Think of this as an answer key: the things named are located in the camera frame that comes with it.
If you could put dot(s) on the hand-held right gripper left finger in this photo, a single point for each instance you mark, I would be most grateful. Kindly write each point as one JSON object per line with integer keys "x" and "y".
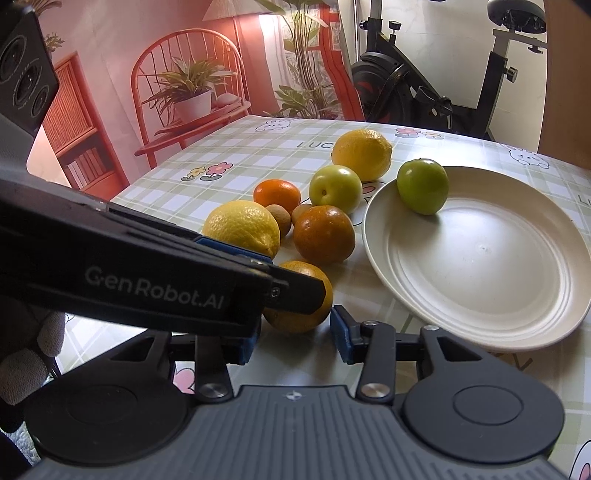
{"x": 242, "y": 350}

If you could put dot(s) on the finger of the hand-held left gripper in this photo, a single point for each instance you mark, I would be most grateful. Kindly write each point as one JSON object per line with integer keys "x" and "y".
{"x": 295, "y": 293}
{"x": 231, "y": 248}

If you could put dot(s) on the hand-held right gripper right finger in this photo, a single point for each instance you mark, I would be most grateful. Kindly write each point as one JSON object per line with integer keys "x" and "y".
{"x": 339, "y": 333}

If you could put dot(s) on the yellow lemon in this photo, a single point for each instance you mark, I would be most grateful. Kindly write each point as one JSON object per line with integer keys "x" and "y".
{"x": 362, "y": 154}
{"x": 240, "y": 226}

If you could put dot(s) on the orange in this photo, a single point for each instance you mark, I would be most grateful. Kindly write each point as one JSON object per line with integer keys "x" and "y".
{"x": 300, "y": 324}
{"x": 324, "y": 234}

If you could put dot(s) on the brown longan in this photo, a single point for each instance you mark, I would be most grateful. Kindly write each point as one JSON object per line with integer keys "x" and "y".
{"x": 280, "y": 219}
{"x": 300, "y": 212}

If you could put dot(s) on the small mandarin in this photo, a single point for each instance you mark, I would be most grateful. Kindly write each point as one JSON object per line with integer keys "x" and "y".
{"x": 277, "y": 194}

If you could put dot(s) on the cream round plate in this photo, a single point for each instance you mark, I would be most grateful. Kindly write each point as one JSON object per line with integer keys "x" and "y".
{"x": 485, "y": 267}

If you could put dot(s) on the person's left hand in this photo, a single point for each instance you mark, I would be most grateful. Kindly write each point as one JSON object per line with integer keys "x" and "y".
{"x": 27, "y": 369}

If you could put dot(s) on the pale green jujube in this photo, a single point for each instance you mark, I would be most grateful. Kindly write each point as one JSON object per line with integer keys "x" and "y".
{"x": 335, "y": 188}

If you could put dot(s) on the dark green jujube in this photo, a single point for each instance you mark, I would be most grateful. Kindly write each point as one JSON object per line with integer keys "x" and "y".
{"x": 423, "y": 186}

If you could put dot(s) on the black exercise bike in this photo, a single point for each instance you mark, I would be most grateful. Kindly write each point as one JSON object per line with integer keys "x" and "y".
{"x": 383, "y": 87}

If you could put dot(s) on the metal pole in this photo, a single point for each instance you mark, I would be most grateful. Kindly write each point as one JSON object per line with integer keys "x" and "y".
{"x": 356, "y": 27}

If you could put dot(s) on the brown wooden panel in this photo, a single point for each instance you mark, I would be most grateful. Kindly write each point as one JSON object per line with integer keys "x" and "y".
{"x": 568, "y": 69}

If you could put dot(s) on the wall poster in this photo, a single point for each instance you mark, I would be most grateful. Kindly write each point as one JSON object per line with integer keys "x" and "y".
{"x": 115, "y": 46}

